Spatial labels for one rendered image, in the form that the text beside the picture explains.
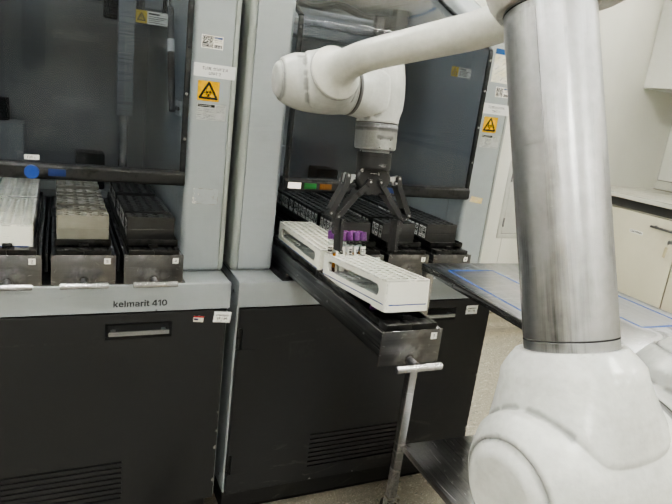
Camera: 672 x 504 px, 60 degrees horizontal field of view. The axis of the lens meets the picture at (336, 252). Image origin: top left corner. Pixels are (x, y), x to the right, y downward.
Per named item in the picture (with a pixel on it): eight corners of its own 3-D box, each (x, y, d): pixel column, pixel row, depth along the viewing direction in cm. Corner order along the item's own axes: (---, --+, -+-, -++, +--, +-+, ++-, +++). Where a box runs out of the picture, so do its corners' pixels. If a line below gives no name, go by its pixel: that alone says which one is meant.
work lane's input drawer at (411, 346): (264, 261, 169) (267, 231, 167) (308, 261, 175) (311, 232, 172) (388, 379, 106) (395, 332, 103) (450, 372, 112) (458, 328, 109)
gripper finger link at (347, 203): (375, 182, 123) (371, 177, 123) (340, 221, 122) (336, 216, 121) (366, 181, 127) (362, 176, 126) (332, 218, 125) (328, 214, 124)
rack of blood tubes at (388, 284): (321, 278, 137) (323, 252, 136) (358, 277, 141) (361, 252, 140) (384, 312, 111) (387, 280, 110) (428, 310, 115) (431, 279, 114)
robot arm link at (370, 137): (406, 125, 121) (403, 154, 122) (384, 126, 129) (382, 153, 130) (368, 121, 117) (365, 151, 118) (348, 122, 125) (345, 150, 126)
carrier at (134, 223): (173, 239, 148) (174, 216, 146) (174, 241, 146) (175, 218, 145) (124, 238, 143) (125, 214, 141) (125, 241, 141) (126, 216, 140)
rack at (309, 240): (276, 242, 165) (279, 220, 163) (309, 242, 169) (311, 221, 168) (317, 275, 139) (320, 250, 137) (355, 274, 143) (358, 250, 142)
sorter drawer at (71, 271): (52, 217, 189) (52, 189, 187) (98, 218, 195) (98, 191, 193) (49, 293, 126) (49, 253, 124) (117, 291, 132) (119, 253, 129)
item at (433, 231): (451, 242, 185) (454, 223, 183) (454, 243, 183) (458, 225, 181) (420, 241, 180) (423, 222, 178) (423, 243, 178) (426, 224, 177)
